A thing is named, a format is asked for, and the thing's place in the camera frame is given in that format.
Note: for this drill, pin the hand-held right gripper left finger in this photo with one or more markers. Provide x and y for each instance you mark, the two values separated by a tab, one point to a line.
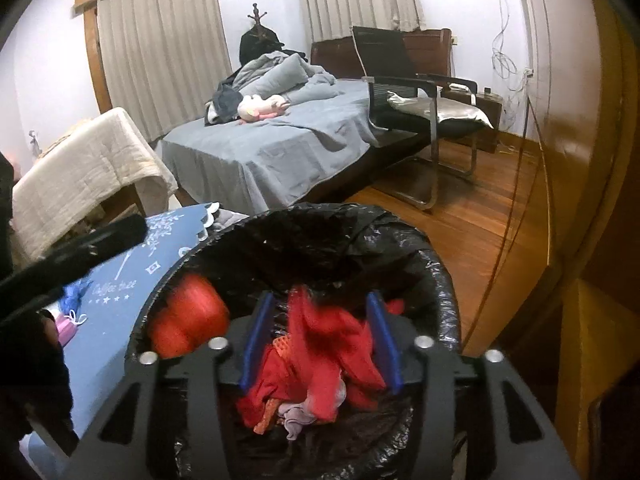
255	355

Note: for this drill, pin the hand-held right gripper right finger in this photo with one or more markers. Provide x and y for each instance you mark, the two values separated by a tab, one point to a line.
385	345

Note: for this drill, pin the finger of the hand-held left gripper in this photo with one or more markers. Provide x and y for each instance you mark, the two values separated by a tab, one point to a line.
100	242
45	295

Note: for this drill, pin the red cloth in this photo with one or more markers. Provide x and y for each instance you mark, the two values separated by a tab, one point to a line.
325	355

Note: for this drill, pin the small grey cloth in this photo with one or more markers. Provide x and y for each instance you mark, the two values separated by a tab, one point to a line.
300	417

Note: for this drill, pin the orange mesh cloth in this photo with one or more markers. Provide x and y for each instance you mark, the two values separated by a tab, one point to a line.
185	320

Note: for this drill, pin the trash bin with black bag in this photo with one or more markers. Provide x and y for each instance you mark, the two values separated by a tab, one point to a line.
320	245

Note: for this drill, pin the blue plastic wrapper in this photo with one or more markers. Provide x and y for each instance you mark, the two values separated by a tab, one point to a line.
75	296

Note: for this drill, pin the pink face mask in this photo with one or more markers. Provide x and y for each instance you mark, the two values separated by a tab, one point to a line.
70	327

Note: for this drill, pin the blue tree-print tablecloth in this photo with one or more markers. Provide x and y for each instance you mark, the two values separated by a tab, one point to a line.
115	300

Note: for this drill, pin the beige blanket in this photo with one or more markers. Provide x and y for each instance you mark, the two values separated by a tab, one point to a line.
90	160

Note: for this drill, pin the grey quilted mat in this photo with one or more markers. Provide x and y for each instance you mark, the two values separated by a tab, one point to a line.
227	220

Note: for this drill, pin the dark clothes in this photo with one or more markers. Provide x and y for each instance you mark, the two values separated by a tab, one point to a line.
225	105

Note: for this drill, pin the wide beige curtain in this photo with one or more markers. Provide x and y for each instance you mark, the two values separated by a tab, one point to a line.
160	55

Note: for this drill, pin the wooden bed with grey sheet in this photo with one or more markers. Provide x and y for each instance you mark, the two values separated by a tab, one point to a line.
280	150

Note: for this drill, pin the pink plush toy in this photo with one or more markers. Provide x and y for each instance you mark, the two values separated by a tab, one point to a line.
257	109

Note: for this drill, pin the silver cushion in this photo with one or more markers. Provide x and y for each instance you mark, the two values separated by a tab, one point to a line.
445	110

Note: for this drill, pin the black hanging clothes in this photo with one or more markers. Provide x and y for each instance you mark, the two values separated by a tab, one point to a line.
252	47

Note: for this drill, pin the grey duvet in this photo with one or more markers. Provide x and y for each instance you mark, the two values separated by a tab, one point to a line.
285	77

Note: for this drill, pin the wooden nightstand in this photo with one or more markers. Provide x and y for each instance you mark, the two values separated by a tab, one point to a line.
487	110

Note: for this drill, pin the wooden coat rack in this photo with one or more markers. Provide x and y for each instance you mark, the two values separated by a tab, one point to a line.
255	17

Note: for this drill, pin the wooden wardrobe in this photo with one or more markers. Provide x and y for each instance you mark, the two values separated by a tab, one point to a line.
600	160

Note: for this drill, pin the black office chair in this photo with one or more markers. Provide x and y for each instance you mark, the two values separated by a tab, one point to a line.
385	55

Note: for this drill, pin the wooden window frame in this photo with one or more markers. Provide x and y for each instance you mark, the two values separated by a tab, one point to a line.
95	60

